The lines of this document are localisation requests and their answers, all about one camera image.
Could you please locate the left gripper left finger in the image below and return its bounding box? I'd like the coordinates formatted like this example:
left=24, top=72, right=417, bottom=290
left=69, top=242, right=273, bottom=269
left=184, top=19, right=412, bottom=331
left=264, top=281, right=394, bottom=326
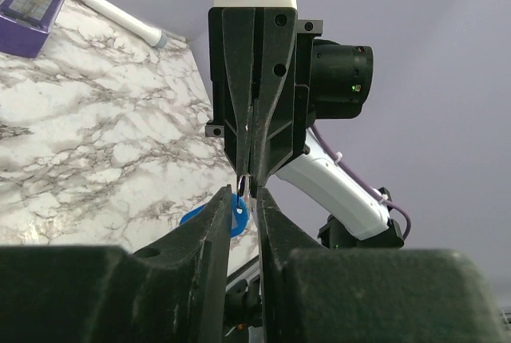
left=1, top=187, right=232, bottom=342

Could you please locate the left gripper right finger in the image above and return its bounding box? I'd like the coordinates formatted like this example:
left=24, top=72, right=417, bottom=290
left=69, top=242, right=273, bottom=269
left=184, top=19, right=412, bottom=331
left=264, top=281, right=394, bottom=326
left=257, top=189, right=507, bottom=342

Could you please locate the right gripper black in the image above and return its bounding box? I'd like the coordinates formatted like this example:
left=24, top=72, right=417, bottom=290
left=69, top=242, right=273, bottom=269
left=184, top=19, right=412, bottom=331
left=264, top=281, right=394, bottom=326
left=206, top=7, right=323, bottom=186

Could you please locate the blue key tag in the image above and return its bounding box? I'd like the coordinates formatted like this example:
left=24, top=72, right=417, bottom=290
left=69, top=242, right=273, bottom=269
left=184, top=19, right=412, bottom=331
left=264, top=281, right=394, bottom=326
left=179, top=194, right=249, bottom=239

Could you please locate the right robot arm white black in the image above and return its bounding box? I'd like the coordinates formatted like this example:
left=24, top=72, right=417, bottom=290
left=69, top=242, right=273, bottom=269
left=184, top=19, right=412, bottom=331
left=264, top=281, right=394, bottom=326
left=205, top=7, right=410, bottom=249

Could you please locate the white microphone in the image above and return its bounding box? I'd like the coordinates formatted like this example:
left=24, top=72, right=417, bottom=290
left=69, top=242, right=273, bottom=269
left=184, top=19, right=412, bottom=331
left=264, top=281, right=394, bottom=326
left=79, top=0, right=168, bottom=49

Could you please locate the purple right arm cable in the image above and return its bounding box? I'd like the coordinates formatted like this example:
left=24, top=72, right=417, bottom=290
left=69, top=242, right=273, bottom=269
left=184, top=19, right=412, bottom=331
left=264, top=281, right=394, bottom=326
left=311, top=123, right=413, bottom=240

